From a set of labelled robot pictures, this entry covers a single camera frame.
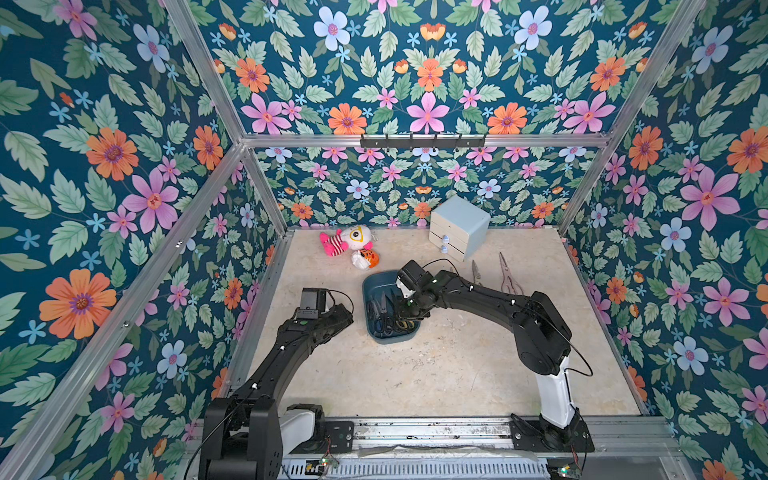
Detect teal plastic storage box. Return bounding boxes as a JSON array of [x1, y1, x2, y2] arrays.
[[363, 270, 420, 345]]

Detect grey handled scissors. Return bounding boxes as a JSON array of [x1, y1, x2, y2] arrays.
[[471, 260, 482, 285]]

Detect beige handled kitchen scissors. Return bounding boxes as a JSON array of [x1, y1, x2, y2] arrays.
[[498, 252, 524, 295]]

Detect large black scissors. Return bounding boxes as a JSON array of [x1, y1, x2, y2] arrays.
[[374, 292, 395, 338]]

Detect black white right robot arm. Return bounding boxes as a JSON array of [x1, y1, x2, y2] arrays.
[[395, 260, 576, 430]]

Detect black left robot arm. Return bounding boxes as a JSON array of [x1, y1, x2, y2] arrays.
[[196, 288, 354, 479]]

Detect orange white plush toy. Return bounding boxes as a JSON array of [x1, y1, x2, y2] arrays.
[[351, 249, 380, 270]]

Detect light blue drawer cabinet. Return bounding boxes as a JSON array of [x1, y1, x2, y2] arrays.
[[429, 196, 491, 262]]

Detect pink white plush fish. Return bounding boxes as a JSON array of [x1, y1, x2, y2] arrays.
[[319, 225, 374, 257]]

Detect white ventilation grille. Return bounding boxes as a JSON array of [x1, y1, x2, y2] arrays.
[[278, 457, 550, 479]]

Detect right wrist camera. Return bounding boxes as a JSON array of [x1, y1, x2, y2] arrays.
[[397, 260, 433, 291]]

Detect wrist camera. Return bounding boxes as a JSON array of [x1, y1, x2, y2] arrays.
[[294, 288, 327, 320], [397, 260, 433, 291]]

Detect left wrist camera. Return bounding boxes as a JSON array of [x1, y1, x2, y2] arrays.
[[294, 288, 327, 320]]

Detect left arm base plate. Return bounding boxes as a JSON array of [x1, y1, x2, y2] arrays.
[[290, 421, 355, 455]]

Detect black hook rail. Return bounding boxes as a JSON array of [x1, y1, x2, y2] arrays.
[[359, 134, 487, 150]]

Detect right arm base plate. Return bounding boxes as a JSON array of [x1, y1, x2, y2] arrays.
[[509, 409, 595, 453]]

